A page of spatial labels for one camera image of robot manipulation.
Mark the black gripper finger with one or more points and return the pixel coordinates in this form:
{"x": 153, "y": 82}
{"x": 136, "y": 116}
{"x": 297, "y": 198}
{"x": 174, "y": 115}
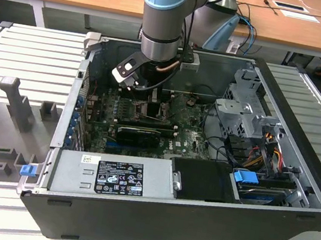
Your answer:
{"x": 153, "y": 110}

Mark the square CPU chip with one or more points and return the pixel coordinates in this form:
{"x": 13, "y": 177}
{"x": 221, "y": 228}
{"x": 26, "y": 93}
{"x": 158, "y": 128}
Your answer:
{"x": 141, "y": 111}

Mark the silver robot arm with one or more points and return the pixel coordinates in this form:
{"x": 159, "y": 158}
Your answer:
{"x": 163, "y": 21}

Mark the CPU socket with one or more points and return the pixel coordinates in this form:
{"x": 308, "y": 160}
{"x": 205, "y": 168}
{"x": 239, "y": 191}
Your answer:
{"x": 138, "y": 113}

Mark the black RAM slot bank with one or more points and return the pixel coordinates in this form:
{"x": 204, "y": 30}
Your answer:
{"x": 126, "y": 93}
{"x": 147, "y": 125}

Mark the black graphics card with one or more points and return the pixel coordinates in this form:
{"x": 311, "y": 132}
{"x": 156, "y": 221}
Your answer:
{"x": 136, "y": 137}

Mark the black battery holder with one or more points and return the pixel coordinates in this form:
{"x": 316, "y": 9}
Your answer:
{"x": 191, "y": 101}

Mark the green motherboard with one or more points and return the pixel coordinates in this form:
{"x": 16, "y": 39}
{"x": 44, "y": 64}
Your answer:
{"x": 188, "y": 136}

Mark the grey case release latch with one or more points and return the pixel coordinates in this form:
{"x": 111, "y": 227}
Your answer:
{"x": 92, "y": 40}

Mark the pale blue teach pendant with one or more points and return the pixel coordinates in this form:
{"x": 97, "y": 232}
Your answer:
{"x": 221, "y": 35}

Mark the silver metal drive cage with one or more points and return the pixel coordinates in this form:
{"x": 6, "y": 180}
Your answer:
{"x": 235, "y": 107}

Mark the silver power supply unit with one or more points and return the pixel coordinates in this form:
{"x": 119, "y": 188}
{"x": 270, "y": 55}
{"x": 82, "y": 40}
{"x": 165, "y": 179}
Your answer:
{"x": 74, "y": 173}

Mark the black open PC case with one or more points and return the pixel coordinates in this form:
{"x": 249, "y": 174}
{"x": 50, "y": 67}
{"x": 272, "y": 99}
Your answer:
{"x": 133, "y": 221}

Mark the blue disk carrier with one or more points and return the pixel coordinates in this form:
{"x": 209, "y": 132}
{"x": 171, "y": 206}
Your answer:
{"x": 245, "y": 178}

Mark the hard disk drive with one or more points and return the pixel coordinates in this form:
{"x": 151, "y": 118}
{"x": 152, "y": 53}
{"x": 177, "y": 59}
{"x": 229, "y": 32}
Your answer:
{"x": 258, "y": 196}

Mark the blue case latch tab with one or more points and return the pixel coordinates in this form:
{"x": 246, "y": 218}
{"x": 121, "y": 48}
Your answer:
{"x": 27, "y": 171}

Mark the white framed tablet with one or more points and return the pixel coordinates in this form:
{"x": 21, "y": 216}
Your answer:
{"x": 290, "y": 6}

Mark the white paper sheet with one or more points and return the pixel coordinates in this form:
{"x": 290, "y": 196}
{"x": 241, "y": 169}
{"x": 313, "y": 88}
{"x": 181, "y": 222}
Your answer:
{"x": 300, "y": 16}

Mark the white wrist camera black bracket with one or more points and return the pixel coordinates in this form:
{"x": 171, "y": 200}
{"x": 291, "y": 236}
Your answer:
{"x": 125, "y": 69}

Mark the small grey wrist camera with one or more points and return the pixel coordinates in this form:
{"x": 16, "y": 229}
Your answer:
{"x": 190, "y": 64}

